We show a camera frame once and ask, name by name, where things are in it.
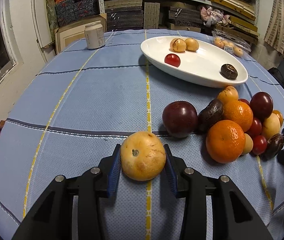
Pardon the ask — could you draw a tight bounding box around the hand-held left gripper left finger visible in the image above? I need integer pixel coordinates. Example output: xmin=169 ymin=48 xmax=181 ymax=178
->
xmin=12 ymin=144 xmax=122 ymax=240

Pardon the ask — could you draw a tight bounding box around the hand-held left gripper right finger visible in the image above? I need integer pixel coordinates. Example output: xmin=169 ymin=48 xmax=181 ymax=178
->
xmin=164 ymin=144 xmax=273 ymax=240

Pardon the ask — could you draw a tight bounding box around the dark wrinkled passion fruit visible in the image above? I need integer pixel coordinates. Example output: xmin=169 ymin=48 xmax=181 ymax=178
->
xmin=198 ymin=99 xmax=224 ymax=133
xmin=220 ymin=64 xmax=238 ymax=80
xmin=262 ymin=133 xmax=284 ymax=161

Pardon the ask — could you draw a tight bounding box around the small orange tomato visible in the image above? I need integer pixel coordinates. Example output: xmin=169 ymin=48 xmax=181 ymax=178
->
xmin=272 ymin=110 xmax=284 ymax=127

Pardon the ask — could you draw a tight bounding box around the large yellow passion fruit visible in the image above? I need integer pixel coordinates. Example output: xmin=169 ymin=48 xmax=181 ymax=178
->
xmin=120 ymin=131 xmax=167 ymax=181

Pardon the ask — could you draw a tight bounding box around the small yellow fruit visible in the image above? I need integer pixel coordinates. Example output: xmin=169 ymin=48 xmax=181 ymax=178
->
xmin=241 ymin=133 xmax=254 ymax=155

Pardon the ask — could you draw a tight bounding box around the large purple plum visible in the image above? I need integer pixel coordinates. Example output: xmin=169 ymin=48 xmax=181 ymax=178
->
xmin=162 ymin=101 xmax=198 ymax=138

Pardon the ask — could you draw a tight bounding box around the large mandarin orange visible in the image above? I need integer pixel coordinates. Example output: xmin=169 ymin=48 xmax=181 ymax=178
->
xmin=205 ymin=120 xmax=247 ymax=164

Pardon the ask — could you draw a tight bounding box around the orange-yellow passion fruit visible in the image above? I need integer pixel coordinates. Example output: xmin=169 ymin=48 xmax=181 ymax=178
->
xmin=217 ymin=86 xmax=239 ymax=105

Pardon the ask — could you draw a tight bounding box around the white oval plate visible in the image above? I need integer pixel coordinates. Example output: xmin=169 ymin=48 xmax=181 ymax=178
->
xmin=140 ymin=36 xmax=248 ymax=88

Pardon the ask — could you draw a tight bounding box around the black bag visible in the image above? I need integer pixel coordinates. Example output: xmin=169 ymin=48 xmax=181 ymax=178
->
xmin=267 ymin=67 xmax=284 ymax=93

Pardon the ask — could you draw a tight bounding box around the blue checked tablecloth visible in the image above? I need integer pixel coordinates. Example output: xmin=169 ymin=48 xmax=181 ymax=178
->
xmin=0 ymin=29 xmax=284 ymax=240

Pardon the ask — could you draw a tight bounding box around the beige checked curtain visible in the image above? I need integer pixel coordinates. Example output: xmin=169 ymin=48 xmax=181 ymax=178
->
xmin=263 ymin=0 xmax=284 ymax=60

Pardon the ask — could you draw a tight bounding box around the clear plastic fruit box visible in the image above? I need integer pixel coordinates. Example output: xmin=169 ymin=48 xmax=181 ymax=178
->
xmin=211 ymin=29 xmax=252 ymax=58

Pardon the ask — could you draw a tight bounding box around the spotted yellow passion fruit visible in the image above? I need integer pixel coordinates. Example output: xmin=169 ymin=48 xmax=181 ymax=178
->
xmin=170 ymin=38 xmax=187 ymax=53

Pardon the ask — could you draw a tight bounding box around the smooth yellow passion fruit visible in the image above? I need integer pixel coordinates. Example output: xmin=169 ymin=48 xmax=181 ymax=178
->
xmin=184 ymin=37 xmax=199 ymax=52

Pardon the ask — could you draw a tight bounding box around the white drink can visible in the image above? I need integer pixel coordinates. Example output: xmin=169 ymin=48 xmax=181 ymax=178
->
xmin=84 ymin=22 xmax=106 ymax=50

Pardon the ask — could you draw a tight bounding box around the pink cloth bundle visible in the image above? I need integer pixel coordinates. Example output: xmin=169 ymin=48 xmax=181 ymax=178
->
xmin=197 ymin=5 xmax=230 ymax=27

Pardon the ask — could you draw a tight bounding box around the stack of dark flat boxes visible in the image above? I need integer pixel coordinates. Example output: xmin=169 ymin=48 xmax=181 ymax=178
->
xmin=104 ymin=0 xmax=144 ymax=32

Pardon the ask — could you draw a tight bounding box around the white leaning board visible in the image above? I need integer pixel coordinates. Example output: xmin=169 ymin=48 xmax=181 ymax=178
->
xmin=30 ymin=0 xmax=53 ymax=49

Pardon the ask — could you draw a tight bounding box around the stack of red patterned boxes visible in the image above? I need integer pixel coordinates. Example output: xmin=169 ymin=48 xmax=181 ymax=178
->
xmin=54 ymin=0 xmax=100 ymax=27

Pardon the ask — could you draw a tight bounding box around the cardboard picture frame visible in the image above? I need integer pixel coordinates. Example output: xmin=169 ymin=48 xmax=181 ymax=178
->
xmin=54 ymin=13 xmax=107 ymax=55

